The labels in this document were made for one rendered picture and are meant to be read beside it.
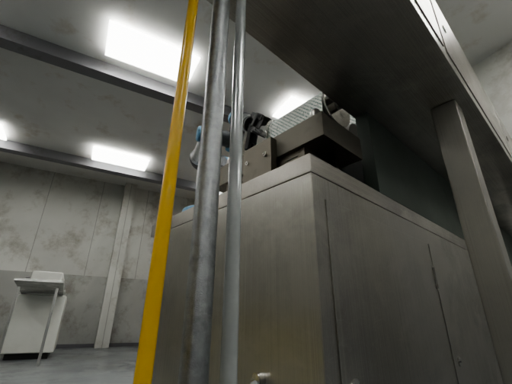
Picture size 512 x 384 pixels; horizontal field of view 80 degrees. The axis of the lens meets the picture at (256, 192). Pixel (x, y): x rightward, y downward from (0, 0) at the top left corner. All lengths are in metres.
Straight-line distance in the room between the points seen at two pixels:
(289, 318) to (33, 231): 8.72
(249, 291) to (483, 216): 0.54
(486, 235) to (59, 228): 8.82
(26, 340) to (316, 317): 6.26
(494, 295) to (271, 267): 0.46
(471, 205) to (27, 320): 6.41
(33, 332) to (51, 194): 3.88
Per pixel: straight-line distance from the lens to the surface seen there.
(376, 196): 0.76
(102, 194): 9.35
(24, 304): 6.62
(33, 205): 9.27
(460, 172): 0.87
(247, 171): 0.76
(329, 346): 0.51
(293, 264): 0.54
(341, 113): 1.05
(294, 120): 1.05
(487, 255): 0.82
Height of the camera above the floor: 0.61
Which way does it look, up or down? 23 degrees up
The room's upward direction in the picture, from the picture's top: 1 degrees clockwise
